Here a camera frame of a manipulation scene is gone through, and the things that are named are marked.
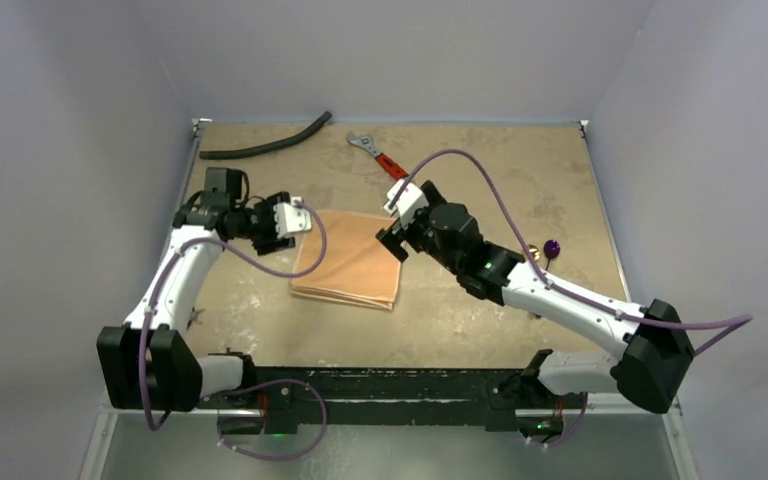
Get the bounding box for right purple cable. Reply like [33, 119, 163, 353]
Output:
[390, 148, 755, 450]

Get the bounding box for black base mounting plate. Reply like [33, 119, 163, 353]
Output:
[197, 366, 585, 434]

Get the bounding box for aluminium frame rail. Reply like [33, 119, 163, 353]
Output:
[99, 369, 682, 417]

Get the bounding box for orange cloth napkin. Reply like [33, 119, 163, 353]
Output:
[289, 210, 401, 311]

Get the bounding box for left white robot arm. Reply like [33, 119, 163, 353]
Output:
[96, 167, 312, 412]

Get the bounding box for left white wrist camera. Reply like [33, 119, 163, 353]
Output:
[273, 196, 313, 240]

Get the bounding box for purple spoon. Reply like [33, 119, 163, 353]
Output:
[542, 239, 561, 269]

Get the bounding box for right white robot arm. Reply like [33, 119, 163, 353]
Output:
[376, 179, 695, 414]

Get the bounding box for black handled pliers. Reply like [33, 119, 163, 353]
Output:
[186, 308, 204, 330]

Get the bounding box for red handled adjustable wrench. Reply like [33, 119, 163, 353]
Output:
[346, 131, 408, 180]

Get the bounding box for black foam hose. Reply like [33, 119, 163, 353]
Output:
[199, 111, 333, 162]

